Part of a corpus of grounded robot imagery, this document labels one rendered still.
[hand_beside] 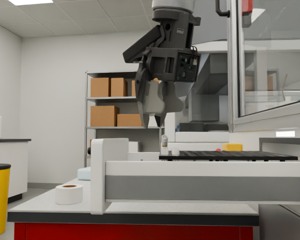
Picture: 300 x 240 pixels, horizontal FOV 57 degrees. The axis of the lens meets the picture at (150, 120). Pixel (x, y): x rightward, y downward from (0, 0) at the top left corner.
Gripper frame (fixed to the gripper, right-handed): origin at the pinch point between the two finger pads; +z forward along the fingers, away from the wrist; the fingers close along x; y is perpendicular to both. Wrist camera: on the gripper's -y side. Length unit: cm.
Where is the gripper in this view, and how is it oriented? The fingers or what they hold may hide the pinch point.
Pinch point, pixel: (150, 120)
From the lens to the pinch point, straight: 55.2
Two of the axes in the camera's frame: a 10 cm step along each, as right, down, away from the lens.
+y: 7.2, 2.2, -6.6
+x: 6.9, -0.6, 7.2
